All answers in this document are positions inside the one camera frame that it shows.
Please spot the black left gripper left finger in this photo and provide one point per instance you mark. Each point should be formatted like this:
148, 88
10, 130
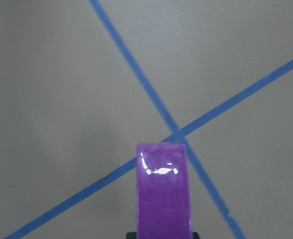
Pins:
131, 235

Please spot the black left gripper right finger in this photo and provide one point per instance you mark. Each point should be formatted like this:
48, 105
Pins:
196, 235

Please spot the purple trapezoid block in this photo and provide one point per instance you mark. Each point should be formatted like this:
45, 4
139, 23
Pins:
163, 193

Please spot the blue tape line lengthwise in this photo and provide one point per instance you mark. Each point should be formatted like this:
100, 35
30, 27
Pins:
169, 121

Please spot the blue tape line crosswise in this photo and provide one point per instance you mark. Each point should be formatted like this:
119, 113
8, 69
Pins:
131, 164

